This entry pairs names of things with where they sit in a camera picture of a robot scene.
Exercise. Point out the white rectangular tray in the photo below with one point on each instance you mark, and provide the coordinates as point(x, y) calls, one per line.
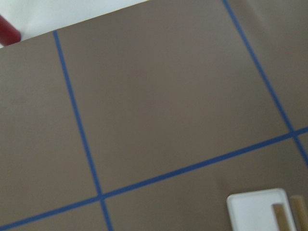
point(252, 211)

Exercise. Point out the red cylinder bottle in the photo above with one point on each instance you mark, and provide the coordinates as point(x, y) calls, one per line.
point(8, 33)

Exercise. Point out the wooden towel rack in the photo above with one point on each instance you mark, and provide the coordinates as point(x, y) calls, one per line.
point(300, 214)

